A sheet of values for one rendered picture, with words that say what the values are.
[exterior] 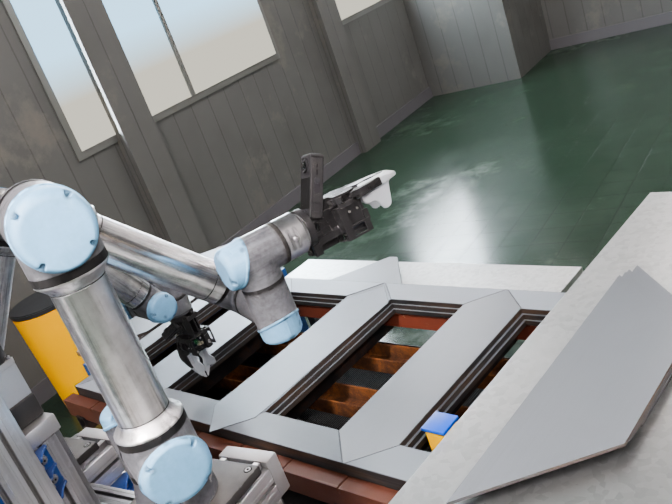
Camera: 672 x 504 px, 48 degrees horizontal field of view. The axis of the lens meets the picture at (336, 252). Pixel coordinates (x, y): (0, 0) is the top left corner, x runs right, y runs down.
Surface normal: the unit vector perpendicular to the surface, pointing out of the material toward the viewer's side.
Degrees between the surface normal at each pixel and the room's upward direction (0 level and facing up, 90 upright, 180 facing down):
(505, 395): 0
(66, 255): 83
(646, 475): 0
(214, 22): 90
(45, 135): 90
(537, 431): 0
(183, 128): 90
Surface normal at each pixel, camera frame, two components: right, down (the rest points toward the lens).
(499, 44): -0.50, 0.47
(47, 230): 0.46, 0.04
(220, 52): 0.80, -0.06
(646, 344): -0.32, -0.88
